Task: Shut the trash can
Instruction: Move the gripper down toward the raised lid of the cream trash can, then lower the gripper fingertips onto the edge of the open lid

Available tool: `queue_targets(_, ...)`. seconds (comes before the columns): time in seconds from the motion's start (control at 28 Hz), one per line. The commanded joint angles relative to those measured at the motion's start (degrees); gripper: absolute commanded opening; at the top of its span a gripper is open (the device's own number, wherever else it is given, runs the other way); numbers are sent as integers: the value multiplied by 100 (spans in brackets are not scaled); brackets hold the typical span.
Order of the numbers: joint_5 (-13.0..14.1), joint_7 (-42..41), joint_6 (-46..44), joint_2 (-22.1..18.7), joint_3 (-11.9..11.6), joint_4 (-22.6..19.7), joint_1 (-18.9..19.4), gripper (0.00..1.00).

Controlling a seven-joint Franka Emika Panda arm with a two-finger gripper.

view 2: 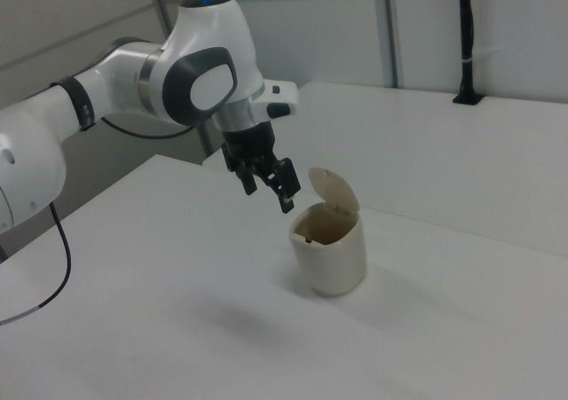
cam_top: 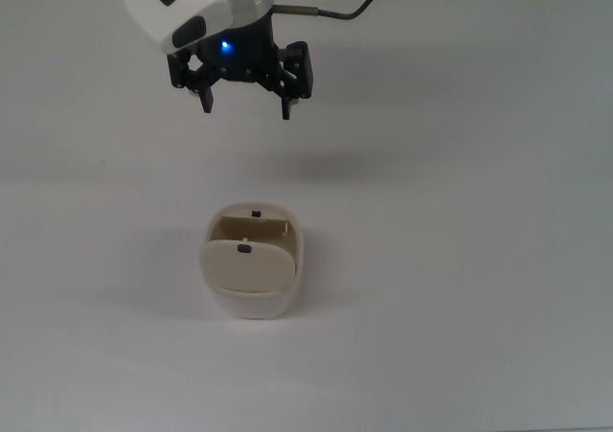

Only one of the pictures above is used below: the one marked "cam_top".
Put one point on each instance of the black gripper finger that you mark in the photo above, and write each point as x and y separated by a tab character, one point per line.
299	68
184	75

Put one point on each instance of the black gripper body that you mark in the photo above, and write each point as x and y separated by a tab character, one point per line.
244	51

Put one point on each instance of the cream trash bin lid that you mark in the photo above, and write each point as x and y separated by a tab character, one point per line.
246	269

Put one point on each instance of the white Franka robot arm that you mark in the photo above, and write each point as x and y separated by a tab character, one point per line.
191	6

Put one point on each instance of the small white trash bin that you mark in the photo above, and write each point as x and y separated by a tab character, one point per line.
258	302

